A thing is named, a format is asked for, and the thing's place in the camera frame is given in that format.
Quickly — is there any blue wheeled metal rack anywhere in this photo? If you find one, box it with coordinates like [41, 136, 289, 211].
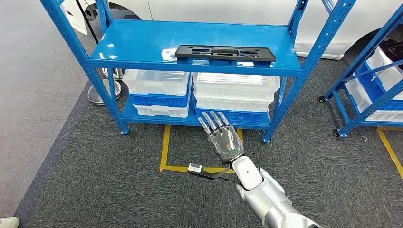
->
[318, 11, 403, 138]

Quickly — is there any black plastic plate frame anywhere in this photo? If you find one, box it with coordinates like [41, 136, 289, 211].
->
[174, 44, 277, 63]

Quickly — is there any blue plastic bin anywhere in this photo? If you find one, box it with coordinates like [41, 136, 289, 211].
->
[129, 92, 192, 108]
[355, 63, 403, 111]
[194, 107, 270, 124]

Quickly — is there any white shoe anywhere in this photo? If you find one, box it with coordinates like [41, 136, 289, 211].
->
[0, 217, 20, 228]

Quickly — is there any black camera bracket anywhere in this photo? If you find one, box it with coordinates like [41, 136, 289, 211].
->
[188, 167, 237, 184]

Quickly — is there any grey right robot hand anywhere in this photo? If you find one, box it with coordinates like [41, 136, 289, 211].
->
[197, 111, 245, 164]

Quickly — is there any thin black cord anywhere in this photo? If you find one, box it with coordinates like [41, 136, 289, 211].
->
[75, 0, 100, 45]

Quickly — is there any translucent white plastic bin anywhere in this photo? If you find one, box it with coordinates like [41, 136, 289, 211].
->
[122, 69, 192, 96]

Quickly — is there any white car red stripe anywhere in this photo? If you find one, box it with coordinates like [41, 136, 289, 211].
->
[61, 0, 403, 60]

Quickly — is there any blue metal shelf rack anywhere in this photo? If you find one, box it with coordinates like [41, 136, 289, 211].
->
[40, 0, 358, 144]

